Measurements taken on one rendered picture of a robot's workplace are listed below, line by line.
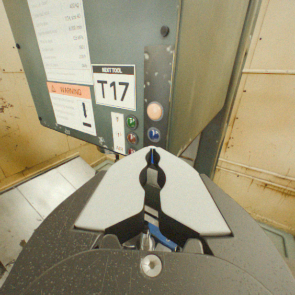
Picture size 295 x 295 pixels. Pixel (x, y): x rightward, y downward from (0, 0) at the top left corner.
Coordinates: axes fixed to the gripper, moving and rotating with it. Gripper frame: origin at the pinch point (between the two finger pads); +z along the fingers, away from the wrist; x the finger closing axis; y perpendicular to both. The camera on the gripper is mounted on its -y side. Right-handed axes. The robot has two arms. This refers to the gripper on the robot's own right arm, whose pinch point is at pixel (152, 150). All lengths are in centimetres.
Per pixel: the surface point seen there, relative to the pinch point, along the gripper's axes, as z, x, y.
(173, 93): 12.3, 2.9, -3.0
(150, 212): 59, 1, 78
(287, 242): 61, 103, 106
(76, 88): 22.6, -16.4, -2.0
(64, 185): 96, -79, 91
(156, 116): 11.9, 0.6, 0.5
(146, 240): 17.7, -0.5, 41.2
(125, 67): 15.8, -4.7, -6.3
